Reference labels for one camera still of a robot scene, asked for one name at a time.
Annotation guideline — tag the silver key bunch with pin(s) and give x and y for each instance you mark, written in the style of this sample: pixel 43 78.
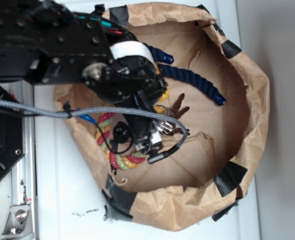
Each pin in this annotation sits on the silver key bunch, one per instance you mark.
pixel 175 111

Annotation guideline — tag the yellow rubber duck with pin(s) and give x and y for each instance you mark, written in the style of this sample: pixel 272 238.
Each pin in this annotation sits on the yellow rubber duck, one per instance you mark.
pixel 165 95

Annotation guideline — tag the metal corner bracket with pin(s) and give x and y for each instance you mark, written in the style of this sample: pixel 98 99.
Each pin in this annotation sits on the metal corner bracket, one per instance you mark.
pixel 19 223

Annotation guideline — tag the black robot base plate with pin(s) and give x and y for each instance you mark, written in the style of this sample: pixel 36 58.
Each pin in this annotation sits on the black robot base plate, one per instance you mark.
pixel 11 140

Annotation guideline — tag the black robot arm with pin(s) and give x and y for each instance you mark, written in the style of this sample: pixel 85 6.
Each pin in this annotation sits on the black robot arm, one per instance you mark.
pixel 43 42

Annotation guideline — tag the brown paper bag bin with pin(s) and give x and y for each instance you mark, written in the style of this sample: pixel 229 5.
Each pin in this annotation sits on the brown paper bag bin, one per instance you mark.
pixel 215 165

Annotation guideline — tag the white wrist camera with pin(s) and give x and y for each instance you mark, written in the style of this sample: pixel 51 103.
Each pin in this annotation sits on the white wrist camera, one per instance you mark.
pixel 152 141

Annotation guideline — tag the aluminium extrusion rail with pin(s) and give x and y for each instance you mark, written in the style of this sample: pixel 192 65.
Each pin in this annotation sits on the aluminium extrusion rail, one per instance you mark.
pixel 23 177

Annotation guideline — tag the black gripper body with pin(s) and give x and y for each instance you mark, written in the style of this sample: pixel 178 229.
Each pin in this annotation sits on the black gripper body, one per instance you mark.
pixel 129 82

